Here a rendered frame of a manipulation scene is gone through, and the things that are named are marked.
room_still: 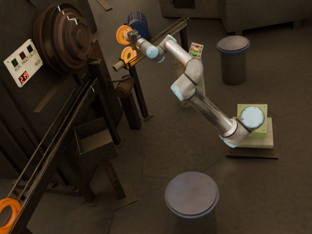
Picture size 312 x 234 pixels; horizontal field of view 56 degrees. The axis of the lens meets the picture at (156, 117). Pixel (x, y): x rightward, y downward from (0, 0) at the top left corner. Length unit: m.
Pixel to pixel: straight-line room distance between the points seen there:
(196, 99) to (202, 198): 0.62
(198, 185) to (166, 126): 1.13
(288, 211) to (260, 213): 0.18
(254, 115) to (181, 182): 0.73
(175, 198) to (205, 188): 0.19
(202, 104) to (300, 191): 0.95
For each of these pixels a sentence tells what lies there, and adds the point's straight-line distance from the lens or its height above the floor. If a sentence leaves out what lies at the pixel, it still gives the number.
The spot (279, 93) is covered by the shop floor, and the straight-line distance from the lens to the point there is 3.12.
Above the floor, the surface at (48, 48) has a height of 1.17.
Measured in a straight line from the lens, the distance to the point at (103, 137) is 2.01.
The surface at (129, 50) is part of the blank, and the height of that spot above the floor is 0.76.
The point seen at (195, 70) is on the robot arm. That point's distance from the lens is 1.85.
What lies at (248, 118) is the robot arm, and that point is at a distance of 2.18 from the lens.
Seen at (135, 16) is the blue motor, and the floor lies 0.32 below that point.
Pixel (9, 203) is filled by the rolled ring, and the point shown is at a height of 0.72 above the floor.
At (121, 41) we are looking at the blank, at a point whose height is 0.88.
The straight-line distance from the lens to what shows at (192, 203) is 1.76.
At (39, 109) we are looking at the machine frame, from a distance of 2.04.
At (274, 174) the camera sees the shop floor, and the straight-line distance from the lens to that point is 2.42.
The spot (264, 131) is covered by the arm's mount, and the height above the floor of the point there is 0.18.
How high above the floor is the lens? 1.91
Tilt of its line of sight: 40 degrees down
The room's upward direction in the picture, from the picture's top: 14 degrees counter-clockwise
